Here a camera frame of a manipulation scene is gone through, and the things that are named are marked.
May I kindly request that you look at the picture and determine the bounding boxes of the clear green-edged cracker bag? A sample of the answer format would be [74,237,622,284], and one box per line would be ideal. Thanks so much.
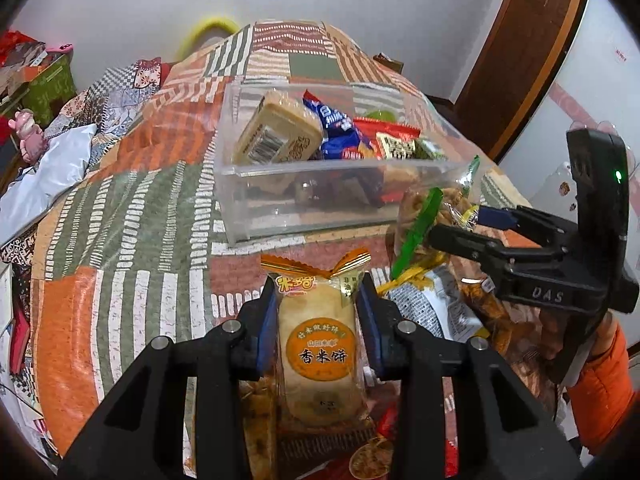
[390,155,480,280]

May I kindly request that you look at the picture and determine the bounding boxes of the rice cracker packet orange label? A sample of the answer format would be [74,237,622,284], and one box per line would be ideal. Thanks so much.
[260,248,371,431]

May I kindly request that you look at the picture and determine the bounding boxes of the green cardboard box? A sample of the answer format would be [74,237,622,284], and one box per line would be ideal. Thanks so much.
[22,54,77,128]

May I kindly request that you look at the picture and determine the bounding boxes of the red noodle snack bag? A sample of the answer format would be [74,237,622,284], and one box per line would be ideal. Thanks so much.
[309,390,459,479]

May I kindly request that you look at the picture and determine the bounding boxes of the red snack packet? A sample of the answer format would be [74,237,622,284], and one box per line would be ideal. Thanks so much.
[352,117,421,159]

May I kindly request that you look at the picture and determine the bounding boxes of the green round candy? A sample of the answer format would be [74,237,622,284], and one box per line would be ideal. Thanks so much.
[364,110,397,124]

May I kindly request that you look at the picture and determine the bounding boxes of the blue snack packet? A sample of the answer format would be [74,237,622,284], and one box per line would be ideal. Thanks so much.
[303,90,375,159]

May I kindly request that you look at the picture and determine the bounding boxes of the brown paper bag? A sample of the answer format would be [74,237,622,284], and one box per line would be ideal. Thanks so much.
[373,52,404,74]

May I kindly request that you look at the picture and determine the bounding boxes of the clear plastic storage box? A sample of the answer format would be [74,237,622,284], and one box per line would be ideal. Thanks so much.
[214,80,471,246]

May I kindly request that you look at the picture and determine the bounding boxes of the wooden door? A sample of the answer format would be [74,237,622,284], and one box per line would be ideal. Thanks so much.
[454,0,586,162]

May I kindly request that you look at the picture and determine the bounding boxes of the pink plush toy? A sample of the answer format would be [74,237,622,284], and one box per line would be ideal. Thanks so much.
[9,108,49,166]

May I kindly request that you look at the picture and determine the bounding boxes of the orange sleeve forearm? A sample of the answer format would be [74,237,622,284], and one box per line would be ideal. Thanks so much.
[568,312,639,456]

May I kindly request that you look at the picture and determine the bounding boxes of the white yellow snack bag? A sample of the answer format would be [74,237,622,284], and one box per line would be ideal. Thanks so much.
[376,264,489,342]

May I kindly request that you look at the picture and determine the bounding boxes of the yellow hoop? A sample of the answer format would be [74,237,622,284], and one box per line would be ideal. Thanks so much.
[175,16,240,61]

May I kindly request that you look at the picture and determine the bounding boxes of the beige biscuit packet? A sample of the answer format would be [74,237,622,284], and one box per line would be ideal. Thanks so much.
[231,89,323,166]

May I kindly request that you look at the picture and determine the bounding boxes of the white pillow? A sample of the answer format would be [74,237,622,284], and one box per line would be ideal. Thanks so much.
[0,124,96,246]

